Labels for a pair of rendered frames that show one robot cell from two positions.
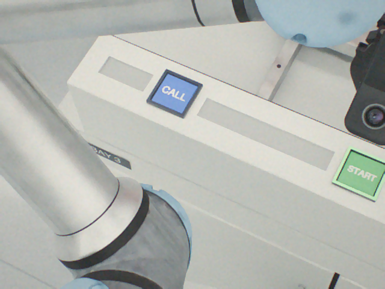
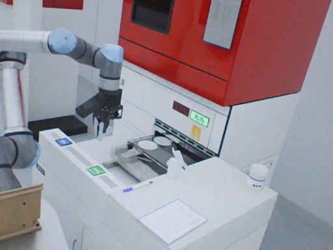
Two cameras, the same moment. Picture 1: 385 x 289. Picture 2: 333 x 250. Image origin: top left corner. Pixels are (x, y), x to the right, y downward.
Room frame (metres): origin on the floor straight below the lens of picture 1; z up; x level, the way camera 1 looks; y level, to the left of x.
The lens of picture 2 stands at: (-0.78, -0.66, 1.73)
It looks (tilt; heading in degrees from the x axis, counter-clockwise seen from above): 23 degrees down; 11
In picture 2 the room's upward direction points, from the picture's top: 11 degrees clockwise
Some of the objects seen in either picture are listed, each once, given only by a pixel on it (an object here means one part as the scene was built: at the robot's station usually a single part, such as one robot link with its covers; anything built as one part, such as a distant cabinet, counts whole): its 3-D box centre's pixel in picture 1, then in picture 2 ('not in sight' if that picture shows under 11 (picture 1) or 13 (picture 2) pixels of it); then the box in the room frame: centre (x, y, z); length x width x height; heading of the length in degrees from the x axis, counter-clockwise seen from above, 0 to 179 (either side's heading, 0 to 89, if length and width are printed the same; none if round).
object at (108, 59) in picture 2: not in sight; (110, 61); (0.38, -0.21, 1.41); 0.09 x 0.08 x 0.11; 77
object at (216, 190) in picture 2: not in sight; (196, 208); (0.42, -0.62, 0.89); 0.62 x 0.35 x 0.14; 148
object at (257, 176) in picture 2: not in sight; (256, 177); (0.59, -0.83, 1.01); 0.07 x 0.07 x 0.10
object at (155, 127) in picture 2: not in sight; (179, 148); (0.90, -0.44, 0.89); 0.44 x 0.02 x 0.10; 58
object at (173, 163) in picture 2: not in sight; (175, 162); (0.49, -0.49, 1.03); 0.06 x 0.04 x 0.13; 148
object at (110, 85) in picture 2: not in sight; (108, 82); (0.38, -0.21, 1.33); 0.08 x 0.08 x 0.05
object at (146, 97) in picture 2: not in sight; (162, 112); (1.00, -0.30, 1.02); 0.82 x 0.03 x 0.40; 58
